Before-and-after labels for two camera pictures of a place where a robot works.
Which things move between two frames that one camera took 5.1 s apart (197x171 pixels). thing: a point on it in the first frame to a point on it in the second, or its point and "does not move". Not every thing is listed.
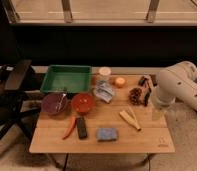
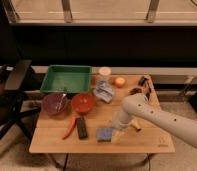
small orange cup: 120,82 does not move
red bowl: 82,103 does not move
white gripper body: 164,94 to 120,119
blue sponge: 106,134 does not move
